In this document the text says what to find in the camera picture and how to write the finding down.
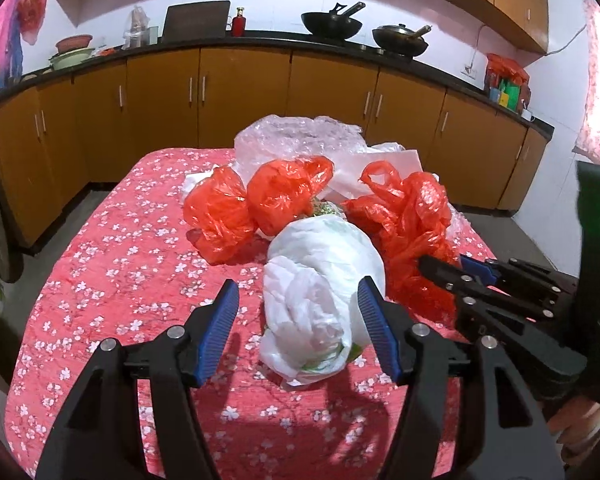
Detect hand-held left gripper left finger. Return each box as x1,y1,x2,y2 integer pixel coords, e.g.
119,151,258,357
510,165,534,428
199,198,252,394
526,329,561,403
35,279,241,480

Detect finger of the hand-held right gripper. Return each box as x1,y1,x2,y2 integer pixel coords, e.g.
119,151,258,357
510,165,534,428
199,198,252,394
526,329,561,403
418,254,589,387
457,254,579,312

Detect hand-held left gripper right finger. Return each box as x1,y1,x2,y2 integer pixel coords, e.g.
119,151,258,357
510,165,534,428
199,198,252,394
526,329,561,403
356,276,566,480

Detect white plastic bag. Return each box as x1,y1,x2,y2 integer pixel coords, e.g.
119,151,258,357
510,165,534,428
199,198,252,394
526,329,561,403
258,215,386,388

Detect large red plastic bag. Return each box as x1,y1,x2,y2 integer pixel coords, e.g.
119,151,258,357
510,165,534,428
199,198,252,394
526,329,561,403
340,161,461,326

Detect clear plastic bag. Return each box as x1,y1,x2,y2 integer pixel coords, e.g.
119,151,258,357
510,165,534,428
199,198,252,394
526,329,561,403
234,115,367,176

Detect person's right hand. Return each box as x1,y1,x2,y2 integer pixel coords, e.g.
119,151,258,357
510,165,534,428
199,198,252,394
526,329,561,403
545,396,600,467

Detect small red plastic bag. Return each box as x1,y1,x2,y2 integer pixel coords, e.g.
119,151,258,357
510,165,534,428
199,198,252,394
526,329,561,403
246,156,335,237
182,166,261,265

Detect red floral tablecloth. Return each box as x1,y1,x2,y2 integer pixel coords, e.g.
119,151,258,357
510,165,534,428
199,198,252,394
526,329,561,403
4,147,496,480

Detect green patterned wrapper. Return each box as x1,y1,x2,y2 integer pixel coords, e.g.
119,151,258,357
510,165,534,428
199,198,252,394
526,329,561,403
311,199,346,218

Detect white plastic sheet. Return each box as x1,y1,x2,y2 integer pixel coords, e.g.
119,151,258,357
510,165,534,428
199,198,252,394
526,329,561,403
325,142,426,201

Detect crumpled white paper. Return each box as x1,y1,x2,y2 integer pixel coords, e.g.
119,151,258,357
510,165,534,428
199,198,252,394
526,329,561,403
181,169,218,198

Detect green packets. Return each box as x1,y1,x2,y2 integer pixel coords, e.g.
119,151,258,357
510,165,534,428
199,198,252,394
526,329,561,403
489,77,523,111

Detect red bag on counter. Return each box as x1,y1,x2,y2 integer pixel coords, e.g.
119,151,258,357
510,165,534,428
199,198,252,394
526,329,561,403
485,52,531,88

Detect wooden base cabinets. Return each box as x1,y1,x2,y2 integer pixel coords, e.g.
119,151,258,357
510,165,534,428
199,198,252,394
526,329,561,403
0,42,548,251

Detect black wok with lid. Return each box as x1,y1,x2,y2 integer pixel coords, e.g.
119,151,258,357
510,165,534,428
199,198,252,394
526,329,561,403
371,23,433,57

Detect black countertop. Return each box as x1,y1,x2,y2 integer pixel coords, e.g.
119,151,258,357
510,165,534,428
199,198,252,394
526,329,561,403
0,30,556,138

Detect green basin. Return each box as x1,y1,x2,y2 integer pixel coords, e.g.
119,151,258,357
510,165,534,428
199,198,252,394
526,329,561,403
48,47,97,71

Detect clear jar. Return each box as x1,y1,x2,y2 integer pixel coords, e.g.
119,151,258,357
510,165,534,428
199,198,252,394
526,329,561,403
122,6,159,50

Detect dark cutting board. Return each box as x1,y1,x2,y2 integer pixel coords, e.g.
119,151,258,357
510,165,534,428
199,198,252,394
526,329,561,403
161,0,232,42

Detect red bowl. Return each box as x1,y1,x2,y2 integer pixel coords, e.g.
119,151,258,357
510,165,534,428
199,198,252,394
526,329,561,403
55,34,94,53

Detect hanging red plastic bag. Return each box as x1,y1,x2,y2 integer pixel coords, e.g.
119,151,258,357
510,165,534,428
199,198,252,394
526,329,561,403
16,0,52,45

